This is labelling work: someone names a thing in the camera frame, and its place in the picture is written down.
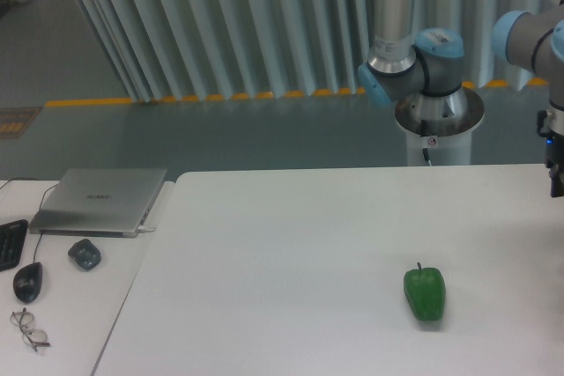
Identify thin-framed eyeglasses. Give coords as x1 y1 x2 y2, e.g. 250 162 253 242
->
10 308 51 352

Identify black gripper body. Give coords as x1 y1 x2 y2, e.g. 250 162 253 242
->
536 110 563 196

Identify green bell pepper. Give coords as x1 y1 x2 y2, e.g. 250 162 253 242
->
403 262 446 321

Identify black keyboard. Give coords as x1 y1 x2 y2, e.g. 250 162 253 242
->
0 219 28 271

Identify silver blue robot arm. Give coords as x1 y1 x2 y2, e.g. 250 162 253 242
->
358 0 563 197

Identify black computer mouse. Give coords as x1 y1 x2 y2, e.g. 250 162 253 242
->
12 262 43 304

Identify white USB plug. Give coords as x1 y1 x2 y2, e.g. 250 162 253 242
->
137 226 156 233

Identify corrugated white partition screen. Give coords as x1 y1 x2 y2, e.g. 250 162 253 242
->
76 0 562 103

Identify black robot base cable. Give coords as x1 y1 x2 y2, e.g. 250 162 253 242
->
419 118 435 167

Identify black earbud case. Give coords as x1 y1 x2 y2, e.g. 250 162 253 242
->
68 239 101 271

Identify black mouse cable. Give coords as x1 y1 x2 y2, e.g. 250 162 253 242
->
0 177 61 265

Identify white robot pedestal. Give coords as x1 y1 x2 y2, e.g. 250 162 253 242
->
395 86 485 166

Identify silver Huawei laptop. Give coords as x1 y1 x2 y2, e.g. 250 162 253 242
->
28 168 167 238

